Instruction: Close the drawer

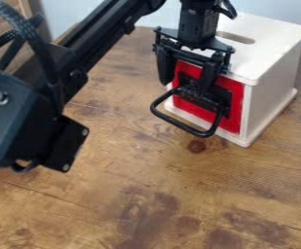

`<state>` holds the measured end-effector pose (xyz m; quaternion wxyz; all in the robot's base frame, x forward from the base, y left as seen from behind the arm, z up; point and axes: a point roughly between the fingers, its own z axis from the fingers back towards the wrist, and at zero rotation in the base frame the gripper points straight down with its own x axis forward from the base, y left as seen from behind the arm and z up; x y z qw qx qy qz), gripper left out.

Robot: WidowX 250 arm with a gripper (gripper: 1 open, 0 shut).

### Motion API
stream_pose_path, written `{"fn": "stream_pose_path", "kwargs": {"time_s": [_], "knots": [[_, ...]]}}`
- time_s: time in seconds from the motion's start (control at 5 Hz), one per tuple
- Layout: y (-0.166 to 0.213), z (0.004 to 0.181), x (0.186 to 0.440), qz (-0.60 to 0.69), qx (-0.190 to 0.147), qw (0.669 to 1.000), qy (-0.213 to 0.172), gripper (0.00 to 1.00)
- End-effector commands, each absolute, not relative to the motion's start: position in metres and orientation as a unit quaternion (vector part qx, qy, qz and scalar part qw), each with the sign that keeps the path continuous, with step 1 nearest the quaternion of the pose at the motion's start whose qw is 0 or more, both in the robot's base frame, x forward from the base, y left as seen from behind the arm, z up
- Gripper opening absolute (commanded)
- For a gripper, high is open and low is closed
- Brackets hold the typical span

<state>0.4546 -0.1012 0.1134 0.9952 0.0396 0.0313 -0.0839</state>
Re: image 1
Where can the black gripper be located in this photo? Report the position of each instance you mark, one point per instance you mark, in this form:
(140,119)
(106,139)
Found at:
(196,34)

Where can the black metal drawer handle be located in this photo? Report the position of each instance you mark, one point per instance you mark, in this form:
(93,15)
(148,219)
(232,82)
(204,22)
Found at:
(183,123)

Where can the red drawer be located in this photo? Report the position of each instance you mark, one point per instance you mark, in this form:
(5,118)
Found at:
(228,87)

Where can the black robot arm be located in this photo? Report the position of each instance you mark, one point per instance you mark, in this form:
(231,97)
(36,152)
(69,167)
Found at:
(42,74)

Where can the white wooden box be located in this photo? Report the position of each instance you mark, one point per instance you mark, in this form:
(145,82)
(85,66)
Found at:
(264,65)

